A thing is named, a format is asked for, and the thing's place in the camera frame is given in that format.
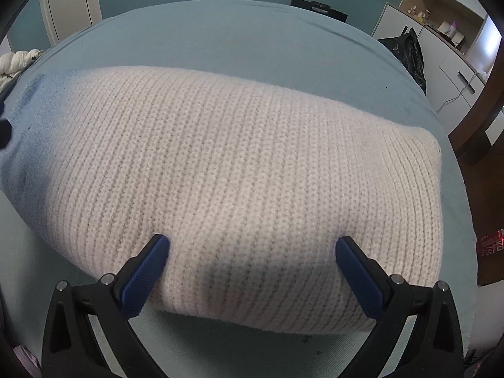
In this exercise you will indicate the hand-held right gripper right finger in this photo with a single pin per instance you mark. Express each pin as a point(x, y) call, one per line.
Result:
point(362, 279)

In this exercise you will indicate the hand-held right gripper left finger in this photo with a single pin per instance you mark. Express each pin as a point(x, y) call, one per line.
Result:
point(143, 279)

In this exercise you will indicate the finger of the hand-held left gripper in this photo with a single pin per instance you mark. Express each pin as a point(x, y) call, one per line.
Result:
point(4, 134)

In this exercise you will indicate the white and blue knit sweater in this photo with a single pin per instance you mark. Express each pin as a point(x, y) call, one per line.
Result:
point(236, 165)

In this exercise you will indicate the white puffy jacket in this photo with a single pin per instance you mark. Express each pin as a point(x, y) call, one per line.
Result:
point(17, 65)

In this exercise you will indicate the white door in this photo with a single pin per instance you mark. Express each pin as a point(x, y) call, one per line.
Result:
point(71, 4)

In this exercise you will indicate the brown wooden chair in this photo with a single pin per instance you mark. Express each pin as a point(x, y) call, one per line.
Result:
point(472, 138)

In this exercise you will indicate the bed with blue sheet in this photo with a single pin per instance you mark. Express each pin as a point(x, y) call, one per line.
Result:
point(197, 35)

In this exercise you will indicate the white cabinet unit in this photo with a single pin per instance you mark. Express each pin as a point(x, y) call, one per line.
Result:
point(449, 75)

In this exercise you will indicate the black trash bag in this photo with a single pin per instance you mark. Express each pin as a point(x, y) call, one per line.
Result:
point(409, 59)

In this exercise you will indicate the white box with pink print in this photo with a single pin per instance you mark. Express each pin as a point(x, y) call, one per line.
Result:
point(447, 29)

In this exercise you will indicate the black and white box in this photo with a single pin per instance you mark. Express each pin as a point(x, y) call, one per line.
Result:
point(319, 8)

